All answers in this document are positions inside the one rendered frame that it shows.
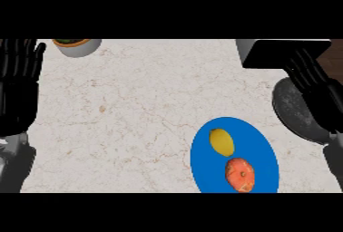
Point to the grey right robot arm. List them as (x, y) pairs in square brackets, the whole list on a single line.
[(334, 160)]

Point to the black and grey appliance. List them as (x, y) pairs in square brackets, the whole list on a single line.
[(277, 53)]

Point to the grey plant pot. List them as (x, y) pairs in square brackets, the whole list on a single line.
[(79, 47)]

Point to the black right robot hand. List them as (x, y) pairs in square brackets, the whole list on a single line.
[(320, 87)]

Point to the orange squash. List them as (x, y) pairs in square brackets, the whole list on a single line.
[(240, 175)]

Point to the blue oval plate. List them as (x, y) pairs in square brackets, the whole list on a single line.
[(259, 142)]

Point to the dark grey pan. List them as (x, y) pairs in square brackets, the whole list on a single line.
[(293, 108)]

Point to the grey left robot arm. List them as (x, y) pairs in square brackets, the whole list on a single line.
[(14, 163)]

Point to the yellow lemon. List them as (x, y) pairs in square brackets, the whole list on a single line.
[(222, 142)]

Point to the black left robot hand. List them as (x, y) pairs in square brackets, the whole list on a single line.
[(15, 90)]

